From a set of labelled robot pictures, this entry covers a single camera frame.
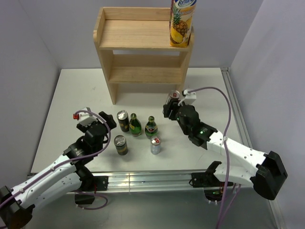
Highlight silver red-top can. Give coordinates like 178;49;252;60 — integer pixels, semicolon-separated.
150;135;161;155
165;90;181;104

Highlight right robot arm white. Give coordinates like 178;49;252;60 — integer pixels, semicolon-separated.
163;99;288;200

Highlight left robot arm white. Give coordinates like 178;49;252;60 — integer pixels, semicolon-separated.
0;108;117;229

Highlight wooden two-tier shelf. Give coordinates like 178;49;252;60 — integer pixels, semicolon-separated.
93;7;194;104

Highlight black can rear left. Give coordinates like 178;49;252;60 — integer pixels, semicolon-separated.
117;110;129;132

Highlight black can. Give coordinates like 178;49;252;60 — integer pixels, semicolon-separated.
117;110;129;132
114;135;128;156

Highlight black can front left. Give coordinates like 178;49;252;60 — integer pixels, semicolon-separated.
114;135;128;156

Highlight green glass bottle left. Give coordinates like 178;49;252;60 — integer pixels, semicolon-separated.
129;113;142;136

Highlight green glass bottle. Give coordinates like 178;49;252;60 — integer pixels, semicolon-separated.
129;113;142;136
145;116;158;139

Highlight green glass bottle right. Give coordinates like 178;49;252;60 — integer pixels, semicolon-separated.
145;116;158;139

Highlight pineapple juice carton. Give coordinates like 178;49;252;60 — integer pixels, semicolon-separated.
169;0;197;48

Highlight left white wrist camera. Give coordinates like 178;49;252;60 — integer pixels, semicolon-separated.
73;107;96;127

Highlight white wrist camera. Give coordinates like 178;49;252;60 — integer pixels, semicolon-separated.
182;89;197;105
73;107;96;127

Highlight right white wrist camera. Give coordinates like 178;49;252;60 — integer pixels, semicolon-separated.
182;89;197;105

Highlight right side aluminium rail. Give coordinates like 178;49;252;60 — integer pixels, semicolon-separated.
220;67;253;149

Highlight aluminium rail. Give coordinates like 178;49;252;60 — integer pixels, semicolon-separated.
26;170;239;194
220;67;253;149

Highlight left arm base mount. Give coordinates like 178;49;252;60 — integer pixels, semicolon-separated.
74;176;109;207

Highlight front aluminium rail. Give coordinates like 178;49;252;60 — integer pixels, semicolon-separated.
26;170;239;194

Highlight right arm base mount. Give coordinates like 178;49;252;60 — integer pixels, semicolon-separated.
189;161;224;206

